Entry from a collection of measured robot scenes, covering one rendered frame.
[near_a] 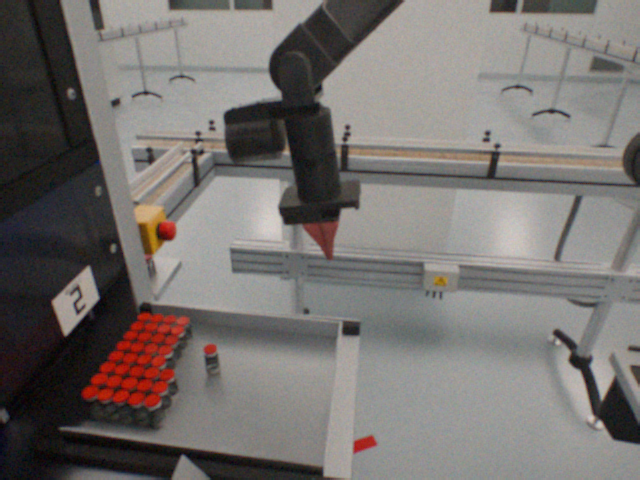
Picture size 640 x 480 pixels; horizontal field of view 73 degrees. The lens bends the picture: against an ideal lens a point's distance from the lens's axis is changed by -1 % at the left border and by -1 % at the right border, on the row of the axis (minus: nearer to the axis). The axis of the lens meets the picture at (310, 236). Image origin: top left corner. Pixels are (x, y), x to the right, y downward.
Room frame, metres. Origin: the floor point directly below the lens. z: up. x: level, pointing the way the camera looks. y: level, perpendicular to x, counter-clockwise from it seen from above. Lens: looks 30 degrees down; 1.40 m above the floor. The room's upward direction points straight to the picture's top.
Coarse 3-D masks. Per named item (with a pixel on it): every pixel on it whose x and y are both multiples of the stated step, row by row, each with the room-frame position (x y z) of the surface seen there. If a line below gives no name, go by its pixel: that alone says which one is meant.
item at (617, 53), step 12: (528, 24) 6.85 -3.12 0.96; (540, 36) 6.16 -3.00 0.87; (552, 36) 5.74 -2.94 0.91; (564, 36) 5.39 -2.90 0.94; (576, 36) 5.11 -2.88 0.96; (600, 36) 4.79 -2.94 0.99; (576, 48) 4.97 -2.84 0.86; (588, 48) 4.69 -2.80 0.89; (600, 48) 4.44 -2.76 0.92; (612, 48) 4.33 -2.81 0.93; (624, 48) 4.06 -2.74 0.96; (636, 48) 3.80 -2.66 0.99; (612, 60) 4.15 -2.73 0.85; (624, 60) 3.95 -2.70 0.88; (636, 60) 3.77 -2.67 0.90
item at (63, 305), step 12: (84, 276) 0.51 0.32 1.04; (72, 288) 0.48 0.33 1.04; (84, 288) 0.51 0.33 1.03; (60, 300) 0.46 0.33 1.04; (72, 300) 0.48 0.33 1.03; (84, 300) 0.50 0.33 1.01; (96, 300) 0.52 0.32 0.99; (60, 312) 0.45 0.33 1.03; (72, 312) 0.47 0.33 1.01; (84, 312) 0.49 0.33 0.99; (72, 324) 0.46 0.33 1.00
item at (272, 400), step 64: (192, 320) 0.60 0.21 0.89; (256, 320) 0.58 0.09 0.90; (320, 320) 0.57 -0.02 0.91; (192, 384) 0.46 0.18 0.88; (256, 384) 0.46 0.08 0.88; (320, 384) 0.46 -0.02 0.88; (128, 448) 0.34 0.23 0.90; (192, 448) 0.33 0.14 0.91; (256, 448) 0.35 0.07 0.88; (320, 448) 0.35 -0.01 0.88
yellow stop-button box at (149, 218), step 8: (136, 208) 0.76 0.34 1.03; (144, 208) 0.76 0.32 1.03; (152, 208) 0.76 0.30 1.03; (160, 208) 0.76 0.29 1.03; (136, 216) 0.72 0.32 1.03; (144, 216) 0.72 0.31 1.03; (152, 216) 0.72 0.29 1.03; (160, 216) 0.75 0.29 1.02; (144, 224) 0.70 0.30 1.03; (152, 224) 0.71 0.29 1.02; (160, 224) 0.73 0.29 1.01; (144, 232) 0.70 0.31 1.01; (152, 232) 0.71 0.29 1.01; (144, 240) 0.70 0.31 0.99; (152, 240) 0.70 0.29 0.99; (160, 240) 0.73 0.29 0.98; (144, 248) 0.70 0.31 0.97; (152, 248) 0.70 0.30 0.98
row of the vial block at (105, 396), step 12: (156, 324) 0.54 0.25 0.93; (144, 336) 0.51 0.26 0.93; (132, 348) 0.49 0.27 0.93; (132, 360) 0.46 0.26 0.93; (120, 372) 0.44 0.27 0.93; (108, 384) 0.42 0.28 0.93; (120, 384) 0.42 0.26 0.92; (108, 396) 0.40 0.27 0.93; (108, 408) 0.39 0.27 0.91; (108, 420) 0.39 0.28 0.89
